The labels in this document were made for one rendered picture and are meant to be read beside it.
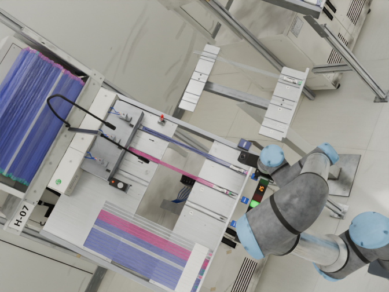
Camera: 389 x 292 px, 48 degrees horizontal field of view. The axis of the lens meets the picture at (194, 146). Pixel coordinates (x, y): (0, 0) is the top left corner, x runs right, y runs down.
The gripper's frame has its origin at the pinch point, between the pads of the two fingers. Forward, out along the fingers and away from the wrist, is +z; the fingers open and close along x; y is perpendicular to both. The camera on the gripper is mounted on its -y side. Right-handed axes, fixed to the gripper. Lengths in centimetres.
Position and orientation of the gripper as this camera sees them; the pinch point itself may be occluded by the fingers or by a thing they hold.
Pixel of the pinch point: (256, 172)
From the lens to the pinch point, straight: 179.5
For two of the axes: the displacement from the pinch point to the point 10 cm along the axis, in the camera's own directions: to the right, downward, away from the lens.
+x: 4.2, -8.8, 2.1
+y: 9.1, 3.9, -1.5
